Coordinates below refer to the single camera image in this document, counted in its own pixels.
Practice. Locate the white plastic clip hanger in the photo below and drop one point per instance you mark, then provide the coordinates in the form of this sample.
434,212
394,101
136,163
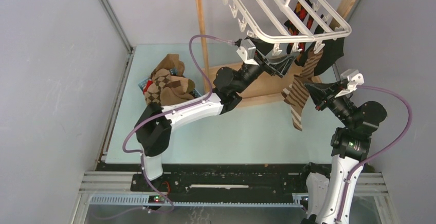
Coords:
289,22

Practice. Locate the black sock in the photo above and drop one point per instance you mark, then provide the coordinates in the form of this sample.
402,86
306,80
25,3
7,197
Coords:
332,51

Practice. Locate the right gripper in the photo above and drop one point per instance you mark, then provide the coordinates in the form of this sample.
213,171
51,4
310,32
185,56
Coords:
319,96

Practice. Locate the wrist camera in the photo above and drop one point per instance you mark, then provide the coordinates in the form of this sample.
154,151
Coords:
350,79
246,51

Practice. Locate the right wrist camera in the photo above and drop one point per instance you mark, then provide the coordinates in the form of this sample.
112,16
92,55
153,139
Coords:
350,79

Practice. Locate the blue plastic basket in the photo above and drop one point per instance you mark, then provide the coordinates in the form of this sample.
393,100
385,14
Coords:
146,84

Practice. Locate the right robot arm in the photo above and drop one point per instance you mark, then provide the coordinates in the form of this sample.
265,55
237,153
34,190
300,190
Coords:
330,198

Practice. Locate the plain brown sock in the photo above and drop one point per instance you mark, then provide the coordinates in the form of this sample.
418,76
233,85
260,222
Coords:
169,62

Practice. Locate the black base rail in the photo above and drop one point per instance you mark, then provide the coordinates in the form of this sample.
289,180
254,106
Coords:
236,183

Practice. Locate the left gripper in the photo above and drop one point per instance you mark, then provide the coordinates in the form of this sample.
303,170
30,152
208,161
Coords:
279,69

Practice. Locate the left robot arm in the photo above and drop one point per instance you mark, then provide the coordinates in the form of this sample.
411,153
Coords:
156,124

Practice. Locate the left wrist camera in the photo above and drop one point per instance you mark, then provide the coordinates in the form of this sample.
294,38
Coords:
246,51

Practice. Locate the brown striped sock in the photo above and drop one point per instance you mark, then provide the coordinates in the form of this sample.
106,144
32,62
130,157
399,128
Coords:
296,96
308,70

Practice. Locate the wooden hanger rack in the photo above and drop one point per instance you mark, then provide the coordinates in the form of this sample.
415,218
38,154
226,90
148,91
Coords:
256,92

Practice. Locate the brown argyle sock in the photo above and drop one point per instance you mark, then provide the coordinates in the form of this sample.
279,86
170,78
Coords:
163,86

